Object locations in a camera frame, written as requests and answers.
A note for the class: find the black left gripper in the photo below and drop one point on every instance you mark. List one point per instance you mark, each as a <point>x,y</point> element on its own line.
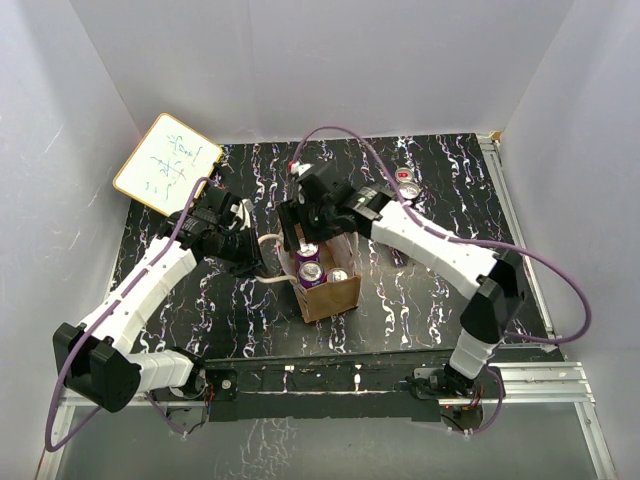
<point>252,264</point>

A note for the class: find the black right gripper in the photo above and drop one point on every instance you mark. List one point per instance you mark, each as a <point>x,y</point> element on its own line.
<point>291,214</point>

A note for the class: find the purple fanta can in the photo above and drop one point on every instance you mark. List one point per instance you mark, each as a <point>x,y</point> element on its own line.
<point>307,251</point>

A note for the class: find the purple soda can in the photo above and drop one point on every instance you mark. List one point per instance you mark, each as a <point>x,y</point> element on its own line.
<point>311,274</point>

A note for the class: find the red soda can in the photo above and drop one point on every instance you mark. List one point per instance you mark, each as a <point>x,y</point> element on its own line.
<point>336,275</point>

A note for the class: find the red-tab soda can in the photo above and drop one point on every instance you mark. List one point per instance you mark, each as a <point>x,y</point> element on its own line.
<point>404,175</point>

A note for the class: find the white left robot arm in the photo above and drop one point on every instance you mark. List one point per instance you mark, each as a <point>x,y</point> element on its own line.
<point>95,358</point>

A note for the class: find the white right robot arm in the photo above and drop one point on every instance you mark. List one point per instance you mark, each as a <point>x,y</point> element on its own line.
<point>493,282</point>

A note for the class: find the small white whiteboard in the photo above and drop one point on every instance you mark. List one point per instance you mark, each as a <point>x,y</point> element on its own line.
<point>164,167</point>

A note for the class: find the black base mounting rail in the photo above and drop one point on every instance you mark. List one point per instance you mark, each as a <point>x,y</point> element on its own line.
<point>414,385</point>

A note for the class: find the aluminium frame profile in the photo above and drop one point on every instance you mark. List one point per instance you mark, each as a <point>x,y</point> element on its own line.
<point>525,383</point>

